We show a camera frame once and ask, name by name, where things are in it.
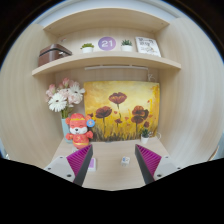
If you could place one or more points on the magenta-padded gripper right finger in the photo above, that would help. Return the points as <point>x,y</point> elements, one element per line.
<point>150,160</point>

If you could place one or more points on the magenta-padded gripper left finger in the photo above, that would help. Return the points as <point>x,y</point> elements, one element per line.
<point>78,160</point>

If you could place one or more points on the white printed charger block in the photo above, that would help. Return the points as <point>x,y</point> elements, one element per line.
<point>125,161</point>

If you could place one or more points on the small potted plant white pot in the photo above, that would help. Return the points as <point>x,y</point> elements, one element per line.
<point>144,138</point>

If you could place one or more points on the red plush mouse toy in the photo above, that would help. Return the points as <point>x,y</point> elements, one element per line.
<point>79,133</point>

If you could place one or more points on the yellow poppy painting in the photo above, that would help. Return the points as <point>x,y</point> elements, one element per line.
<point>126,106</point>

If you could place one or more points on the pink and white flower bouquet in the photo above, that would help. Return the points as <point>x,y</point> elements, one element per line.
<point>63,98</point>

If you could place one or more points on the white light bar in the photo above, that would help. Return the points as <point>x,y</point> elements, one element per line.
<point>116,68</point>

